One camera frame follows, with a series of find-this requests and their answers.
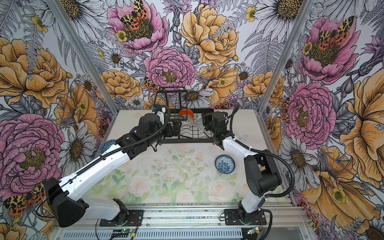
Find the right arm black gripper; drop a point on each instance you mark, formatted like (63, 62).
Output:
(205, 116)

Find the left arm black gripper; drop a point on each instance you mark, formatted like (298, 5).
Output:
(169, 133)

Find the white bowl dark radial pattern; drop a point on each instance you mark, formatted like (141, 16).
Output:
(187, 123)

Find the orange plastic bowl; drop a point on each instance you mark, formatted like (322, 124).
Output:
(186, 113)

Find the green patterned ceramic bowl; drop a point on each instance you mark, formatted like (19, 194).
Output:
(199, 123)

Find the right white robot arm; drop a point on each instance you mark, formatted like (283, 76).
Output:
(261, 184)

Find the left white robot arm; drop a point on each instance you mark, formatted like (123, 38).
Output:
(65, 197)

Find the black metal dish rack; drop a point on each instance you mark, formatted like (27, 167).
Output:
(190, 98)

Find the blue floral ceramic bowl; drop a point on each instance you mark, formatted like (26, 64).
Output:
(225, 164)

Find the dark blue patterned bowl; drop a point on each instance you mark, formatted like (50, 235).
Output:
(106, 145)

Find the green circuit board left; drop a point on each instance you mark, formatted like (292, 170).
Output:
(122, 234)

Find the green circuit board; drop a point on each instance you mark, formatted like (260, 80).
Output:
(122, 234)
(253, 231)

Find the green circuit board right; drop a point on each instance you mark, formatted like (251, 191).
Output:
(253, 231)

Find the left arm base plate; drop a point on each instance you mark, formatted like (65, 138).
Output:
(129, 218)

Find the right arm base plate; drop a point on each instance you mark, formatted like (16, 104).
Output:
(239, 217)

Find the aluminium front rail frame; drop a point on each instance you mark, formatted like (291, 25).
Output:
(197, 222)

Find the aluminium corner post right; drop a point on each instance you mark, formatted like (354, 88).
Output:
(291, 40)

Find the aluminium corner post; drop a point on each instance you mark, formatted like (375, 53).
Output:
(71, 32)
(291, 40)

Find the aluminium corner post left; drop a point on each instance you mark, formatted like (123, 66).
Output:
(71, 32)

